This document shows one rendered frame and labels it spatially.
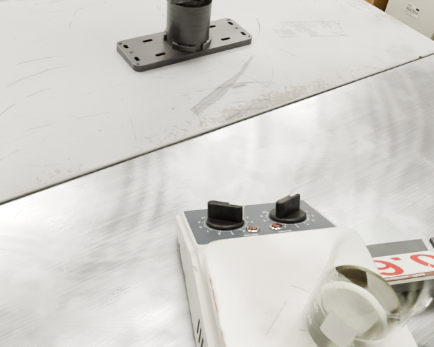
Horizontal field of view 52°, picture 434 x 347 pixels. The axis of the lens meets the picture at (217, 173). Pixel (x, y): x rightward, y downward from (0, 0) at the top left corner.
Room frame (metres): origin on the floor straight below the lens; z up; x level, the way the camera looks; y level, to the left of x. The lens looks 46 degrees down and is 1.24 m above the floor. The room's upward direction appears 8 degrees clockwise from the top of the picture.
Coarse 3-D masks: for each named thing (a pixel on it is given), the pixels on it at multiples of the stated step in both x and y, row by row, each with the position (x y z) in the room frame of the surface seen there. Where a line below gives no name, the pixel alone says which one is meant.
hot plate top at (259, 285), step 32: (224, 256) 0.17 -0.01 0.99; (256, 256) 0.18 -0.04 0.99; (288, 256) 0.18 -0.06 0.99; (320, 256) 0.18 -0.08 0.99; (224, 288) 0.15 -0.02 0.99; (256, 288) 0.15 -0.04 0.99; (288, 288) 0.15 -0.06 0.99; (224, 320) 0.13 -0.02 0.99; (256, 320) 0.13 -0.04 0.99; (288, 320) 0.13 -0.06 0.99
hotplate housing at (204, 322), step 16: (176, 224) 0.24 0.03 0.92; (192, 240) 0.20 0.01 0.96; (192, 256) 0.18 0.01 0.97; (192, 272) 0.17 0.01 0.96; (192, 288) 0.17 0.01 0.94; (208, 288) 0.16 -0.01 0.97; (192, 304) 0.16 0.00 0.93; (208, 304) 0.14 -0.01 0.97; (192, 320) 0.16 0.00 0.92; (208, 320) 0.14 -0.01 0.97; (208, 336) 0.13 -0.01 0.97
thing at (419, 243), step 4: (412, 240) 0.28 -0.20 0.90; (416, 240) 0.28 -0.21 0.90; (420, 240) 0.28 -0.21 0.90; (416, 244) 0.28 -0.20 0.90; (420, 244) 0.28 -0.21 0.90; (424, 244) 0.28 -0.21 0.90; (420, 248) 0.27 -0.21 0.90; (424, 248) 0.27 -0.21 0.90; (424, 252) 0.27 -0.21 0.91; (432, 252) 0.27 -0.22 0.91
